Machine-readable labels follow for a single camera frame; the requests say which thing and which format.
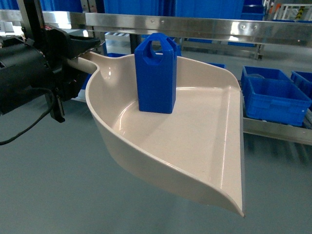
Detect blue plastic block part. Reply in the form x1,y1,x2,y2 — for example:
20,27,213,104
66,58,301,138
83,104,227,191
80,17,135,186
135,33,178,114

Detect black cable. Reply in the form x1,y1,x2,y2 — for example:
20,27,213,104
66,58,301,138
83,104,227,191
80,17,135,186
0,87,58,146

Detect blue plastic bin right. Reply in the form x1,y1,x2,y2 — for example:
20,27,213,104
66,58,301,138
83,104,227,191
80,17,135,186
291,71,312,98

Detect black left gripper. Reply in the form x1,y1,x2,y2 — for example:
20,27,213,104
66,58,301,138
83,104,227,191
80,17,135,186
36,25,101,123

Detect beige plastic dustpan tray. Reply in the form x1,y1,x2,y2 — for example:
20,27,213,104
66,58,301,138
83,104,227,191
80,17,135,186
67,52,245,216

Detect metal shelf rack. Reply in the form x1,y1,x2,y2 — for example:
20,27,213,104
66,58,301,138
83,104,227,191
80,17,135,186
0,0,312,147

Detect blue plastic bin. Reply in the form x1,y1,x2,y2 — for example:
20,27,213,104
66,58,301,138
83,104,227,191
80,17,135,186
291,71,312,98
240,66,312,126

